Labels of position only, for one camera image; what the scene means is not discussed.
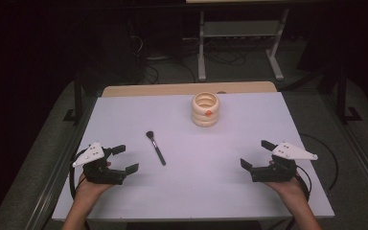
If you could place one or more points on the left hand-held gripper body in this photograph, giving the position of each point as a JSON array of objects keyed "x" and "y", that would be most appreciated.
[{"x": 100, "y": 174}]

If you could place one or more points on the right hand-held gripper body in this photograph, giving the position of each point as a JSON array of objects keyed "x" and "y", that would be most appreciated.
[{"x": 279, "y": 172}]

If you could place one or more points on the black makeup brush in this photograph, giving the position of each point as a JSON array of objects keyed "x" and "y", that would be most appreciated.
[{"x": 156, "y": 150}]

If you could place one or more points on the cream ringed brush holder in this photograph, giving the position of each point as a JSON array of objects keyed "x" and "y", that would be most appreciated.
[{"x": 202, "y": 119}]

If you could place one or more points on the person's right hand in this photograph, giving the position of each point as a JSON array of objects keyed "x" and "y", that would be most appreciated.
[{"x": 290, "y": 189}]

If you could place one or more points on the person's left hand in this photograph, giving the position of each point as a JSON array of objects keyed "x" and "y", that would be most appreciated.
[{"x": 87, "y": 191}]

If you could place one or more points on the black floor stand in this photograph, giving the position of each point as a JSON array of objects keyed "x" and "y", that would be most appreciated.
[
  {"x": 342, "y": 96},
  {"x": 77, "y": 99}
]

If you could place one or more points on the white metal stand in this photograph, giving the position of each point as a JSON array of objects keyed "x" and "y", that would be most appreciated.
[{"x": 241, "y": 29}]

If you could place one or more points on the aluminium frame rail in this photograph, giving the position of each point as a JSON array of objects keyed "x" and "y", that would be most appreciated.
[
  {"x": 361, "y": 153},
  {"x": 62, "y": 166}
]

